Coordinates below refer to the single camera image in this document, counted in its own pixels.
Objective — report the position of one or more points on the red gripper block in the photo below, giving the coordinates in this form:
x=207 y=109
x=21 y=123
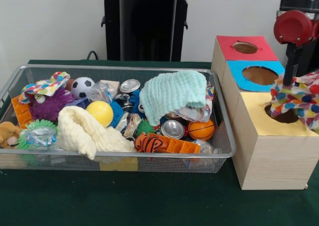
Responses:
x=292 y=28

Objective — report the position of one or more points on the multicolour dotted cloth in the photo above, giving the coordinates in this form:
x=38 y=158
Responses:
x=42 y=86
x=299 y=99

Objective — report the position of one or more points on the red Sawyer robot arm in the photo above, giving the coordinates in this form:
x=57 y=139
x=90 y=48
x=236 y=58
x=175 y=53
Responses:
x=299 y=4

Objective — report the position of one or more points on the wooden box with three holes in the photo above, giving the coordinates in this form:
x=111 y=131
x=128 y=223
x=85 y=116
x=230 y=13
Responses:
x=274 y=161

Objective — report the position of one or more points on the shallow clear mesh bin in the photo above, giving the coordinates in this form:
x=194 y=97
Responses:
x=162 y=165

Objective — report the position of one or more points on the orange basketball toy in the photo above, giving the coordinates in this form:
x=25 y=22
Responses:
x=200 y=130

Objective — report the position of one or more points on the mint green knitted cloth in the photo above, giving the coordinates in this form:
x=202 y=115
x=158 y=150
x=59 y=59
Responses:
x=172 y=91

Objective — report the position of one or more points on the orange plastic grid tray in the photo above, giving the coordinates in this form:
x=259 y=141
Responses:
x=184 y=146

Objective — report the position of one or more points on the orange tiger plush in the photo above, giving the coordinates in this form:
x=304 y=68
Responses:
x=149 y=142

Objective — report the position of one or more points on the dark green table cloth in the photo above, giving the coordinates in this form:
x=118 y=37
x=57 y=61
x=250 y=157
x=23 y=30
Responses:
x=149 y=201

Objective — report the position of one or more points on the yellow ball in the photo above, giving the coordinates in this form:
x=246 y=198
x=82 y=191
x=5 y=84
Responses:
x=99 y=112

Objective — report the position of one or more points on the black and white soccer ball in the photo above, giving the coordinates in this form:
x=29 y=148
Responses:
x=83 y=87

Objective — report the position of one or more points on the cream knitted cloth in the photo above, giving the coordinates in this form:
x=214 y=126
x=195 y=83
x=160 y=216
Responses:
x=74 y=131

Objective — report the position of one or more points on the purple spiky toy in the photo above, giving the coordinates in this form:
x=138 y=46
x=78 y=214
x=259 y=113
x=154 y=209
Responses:
x=49 y=106

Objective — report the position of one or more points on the green spiky ball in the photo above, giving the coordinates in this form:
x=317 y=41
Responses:
x=31 y=126

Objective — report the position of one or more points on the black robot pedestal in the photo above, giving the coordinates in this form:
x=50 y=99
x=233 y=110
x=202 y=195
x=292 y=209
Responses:
x=149 y=32

